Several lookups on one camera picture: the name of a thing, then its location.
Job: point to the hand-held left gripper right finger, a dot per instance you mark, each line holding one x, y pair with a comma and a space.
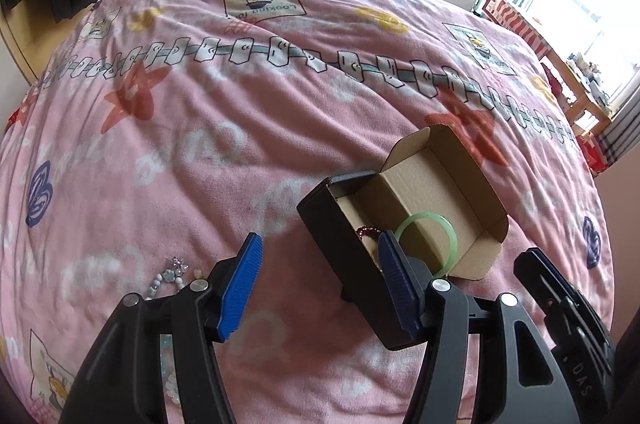
397, 289

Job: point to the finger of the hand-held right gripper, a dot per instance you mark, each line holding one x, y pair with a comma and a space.
542, 279

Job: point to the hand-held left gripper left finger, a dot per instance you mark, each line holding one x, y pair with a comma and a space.
240, 289

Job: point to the black cardboard box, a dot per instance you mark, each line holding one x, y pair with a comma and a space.
345, 254

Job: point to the green jade bangle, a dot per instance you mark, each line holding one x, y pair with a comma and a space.
452, 236

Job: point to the red paper bag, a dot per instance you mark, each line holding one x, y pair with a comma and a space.
595, 157

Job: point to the pink printed blanket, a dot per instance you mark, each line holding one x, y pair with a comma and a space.
225, 129

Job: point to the wooden table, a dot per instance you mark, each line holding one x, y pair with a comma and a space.
582, 104

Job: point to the red bag with white figure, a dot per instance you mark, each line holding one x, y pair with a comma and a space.
552, 79

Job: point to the red and white striped box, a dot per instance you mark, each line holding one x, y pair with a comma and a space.
520, 22

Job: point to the yellow wooden wardrobe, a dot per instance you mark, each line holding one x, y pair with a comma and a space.
30, 34

